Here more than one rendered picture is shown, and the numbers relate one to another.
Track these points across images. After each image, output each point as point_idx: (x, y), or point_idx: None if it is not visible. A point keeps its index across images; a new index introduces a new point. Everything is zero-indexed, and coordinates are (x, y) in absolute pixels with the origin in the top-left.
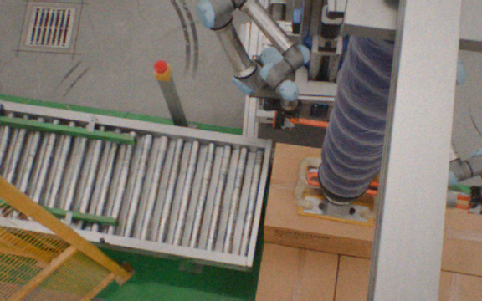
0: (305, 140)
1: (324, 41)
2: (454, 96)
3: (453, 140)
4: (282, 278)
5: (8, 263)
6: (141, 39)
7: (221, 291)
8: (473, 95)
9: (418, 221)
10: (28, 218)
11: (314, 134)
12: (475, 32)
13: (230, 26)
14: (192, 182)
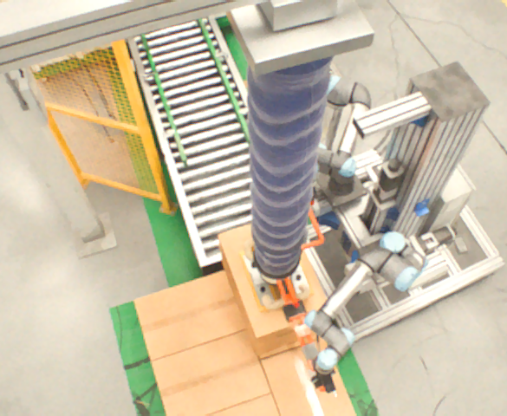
0: (335, 271)
1: (377, 185)
2: (453, 374)
3: (414, 393)
4: (206, 295)
5: (139, 137)
6: (345, 127)
7: (190, 279)
8: (464, 389)
9: (25, 15)
10: (160, 113)
11: (345, 275)
12: (258, 51)
13: (337, 109)
14: (243, 197)
